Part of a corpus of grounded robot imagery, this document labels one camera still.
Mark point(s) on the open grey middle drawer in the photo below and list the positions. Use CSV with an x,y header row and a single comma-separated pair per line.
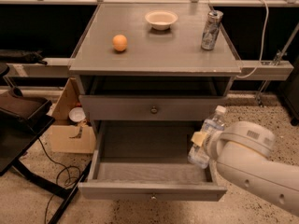
x,y
148,160

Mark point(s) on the orange fruit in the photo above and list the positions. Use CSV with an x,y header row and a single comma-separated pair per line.
x,y
119,43

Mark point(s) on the metal rail frame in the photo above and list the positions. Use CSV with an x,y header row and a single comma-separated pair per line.
x,y
210,69

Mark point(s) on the black chair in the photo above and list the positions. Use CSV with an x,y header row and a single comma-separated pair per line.
x,y
23,121

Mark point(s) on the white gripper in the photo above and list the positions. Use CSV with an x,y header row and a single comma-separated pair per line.
x,y
211,144

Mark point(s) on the white cup in box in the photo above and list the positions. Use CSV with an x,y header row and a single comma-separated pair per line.
x,y
77,114

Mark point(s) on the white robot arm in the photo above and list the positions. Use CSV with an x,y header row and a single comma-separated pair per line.
x,y
241,152

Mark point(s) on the grey drawer cabinet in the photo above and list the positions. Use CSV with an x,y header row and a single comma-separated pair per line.
x,y
148,50

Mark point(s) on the clear plastic water bottle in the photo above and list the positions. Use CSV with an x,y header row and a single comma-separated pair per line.
x,y
213,123

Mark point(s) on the silver drink can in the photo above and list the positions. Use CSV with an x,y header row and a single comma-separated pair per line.
x,y
211,30

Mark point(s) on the white bowl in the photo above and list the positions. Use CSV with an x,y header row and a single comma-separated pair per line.
x,y
161,20

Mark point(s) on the closed grey top drawer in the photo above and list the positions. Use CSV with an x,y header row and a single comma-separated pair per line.
x,y
176,108

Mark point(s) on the cardboard box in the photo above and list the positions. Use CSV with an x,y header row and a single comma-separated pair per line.
x,y
66,135

